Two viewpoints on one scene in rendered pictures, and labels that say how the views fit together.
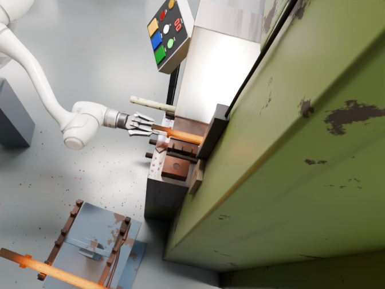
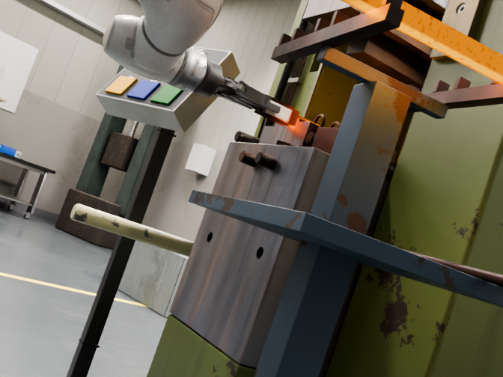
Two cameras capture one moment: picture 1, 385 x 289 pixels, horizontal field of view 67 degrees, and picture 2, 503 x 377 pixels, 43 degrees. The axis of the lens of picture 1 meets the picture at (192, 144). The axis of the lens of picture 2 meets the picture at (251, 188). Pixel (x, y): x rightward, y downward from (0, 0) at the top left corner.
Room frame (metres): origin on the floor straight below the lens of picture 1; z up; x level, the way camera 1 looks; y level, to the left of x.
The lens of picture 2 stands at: (-0.71, 0.65, 0.70)
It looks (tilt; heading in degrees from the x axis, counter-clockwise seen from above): 4 degrees up; 340
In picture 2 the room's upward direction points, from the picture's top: 19 degrees clockwise
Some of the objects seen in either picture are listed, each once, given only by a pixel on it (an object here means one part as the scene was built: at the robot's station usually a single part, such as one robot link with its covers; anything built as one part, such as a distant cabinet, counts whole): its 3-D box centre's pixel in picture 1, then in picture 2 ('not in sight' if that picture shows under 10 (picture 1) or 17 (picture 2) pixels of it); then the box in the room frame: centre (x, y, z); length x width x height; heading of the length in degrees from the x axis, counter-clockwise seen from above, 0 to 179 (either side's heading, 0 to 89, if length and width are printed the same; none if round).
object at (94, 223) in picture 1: (95, 253); (331, 241); (0.06, 0.24, 0.74); 0.40 x 0.30 x 0.02; 1
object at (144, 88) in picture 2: (157, 41); (144, 90); (1.15, 0.39, 1.01); 0.07 x 0.05 x 0.07; 34
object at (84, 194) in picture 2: not in sight; (132, 129); (7.78, -0.56, 1.56); 1.05 x 0.82 x 3.13; 19
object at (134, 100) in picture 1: (164, 107); (150, 235); (1.01, 0.26, 0.62); 0.44 x 0.05 x 0.05; 99
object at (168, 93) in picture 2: (160, 55); (168, 96); (1.07, 0.34, 1.01); 0.07 x 0.05 x 0.07; 34
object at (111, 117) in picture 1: (113, 118); (188, 69); (0.61, 0.39, 1.00); 0.09 x 0.06 x 0.09; 9
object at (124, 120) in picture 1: (128, 122); (217, 83); (0.62, 0.32, 1.00); 0.09 x 0.08 x 0.07; 99
